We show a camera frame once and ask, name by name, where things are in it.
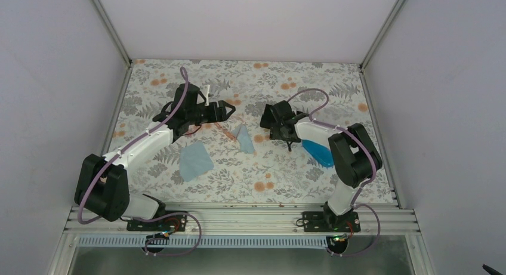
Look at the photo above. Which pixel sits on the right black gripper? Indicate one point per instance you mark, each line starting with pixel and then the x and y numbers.
pixel 274 133

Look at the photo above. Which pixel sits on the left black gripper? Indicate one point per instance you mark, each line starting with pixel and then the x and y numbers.
pixel 215 110

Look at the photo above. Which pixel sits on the pink transparent sunglasses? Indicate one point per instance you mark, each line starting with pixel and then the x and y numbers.
pixel 227 127

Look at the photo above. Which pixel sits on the light blue cleaning cloth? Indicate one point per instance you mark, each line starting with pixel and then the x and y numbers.
pixel 243 137

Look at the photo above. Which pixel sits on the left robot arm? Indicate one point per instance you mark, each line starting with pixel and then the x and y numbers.
pixel 103 180

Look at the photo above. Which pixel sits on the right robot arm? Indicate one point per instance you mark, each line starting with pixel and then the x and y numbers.
pixel 355 157

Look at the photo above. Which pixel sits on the floral table mat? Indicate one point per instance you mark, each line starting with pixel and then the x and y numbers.
pixel 272 174

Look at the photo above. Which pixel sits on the light blue cloth left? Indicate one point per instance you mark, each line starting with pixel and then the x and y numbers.
pixel 194 161

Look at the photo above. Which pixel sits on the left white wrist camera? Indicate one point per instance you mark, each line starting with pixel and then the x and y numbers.
pixel 204 94

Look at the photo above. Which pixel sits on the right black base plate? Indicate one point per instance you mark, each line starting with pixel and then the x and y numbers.
pixel 320 222

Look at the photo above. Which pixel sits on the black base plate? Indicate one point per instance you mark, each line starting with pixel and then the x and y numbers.
pixel 169 224
pixel 320 222

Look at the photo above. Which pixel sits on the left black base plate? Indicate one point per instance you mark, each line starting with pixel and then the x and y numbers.
pixel 169 224

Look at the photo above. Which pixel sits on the white slotted cable duct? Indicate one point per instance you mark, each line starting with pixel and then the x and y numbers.
pixel 206 241

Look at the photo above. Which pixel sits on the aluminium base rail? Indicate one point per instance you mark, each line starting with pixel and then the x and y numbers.
pixel 268 220

